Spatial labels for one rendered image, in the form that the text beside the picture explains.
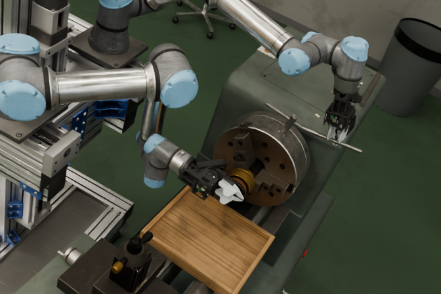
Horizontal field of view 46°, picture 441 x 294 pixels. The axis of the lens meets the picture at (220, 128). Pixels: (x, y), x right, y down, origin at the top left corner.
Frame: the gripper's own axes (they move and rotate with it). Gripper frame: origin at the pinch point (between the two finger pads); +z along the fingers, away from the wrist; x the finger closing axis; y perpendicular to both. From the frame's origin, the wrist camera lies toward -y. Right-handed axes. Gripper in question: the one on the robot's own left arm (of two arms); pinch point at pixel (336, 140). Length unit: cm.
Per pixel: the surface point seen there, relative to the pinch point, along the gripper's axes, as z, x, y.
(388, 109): 130, -16, -263
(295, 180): 14.1, -8.5, 8.8
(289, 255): 74, -13, -16
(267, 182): 14.7, -16.4, 13.7
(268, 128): -0.1, -21.3, 6.0
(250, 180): 12.7, -20.6, 18.1
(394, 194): 140, 13, -167
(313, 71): -1.4, -22.4, -39.1
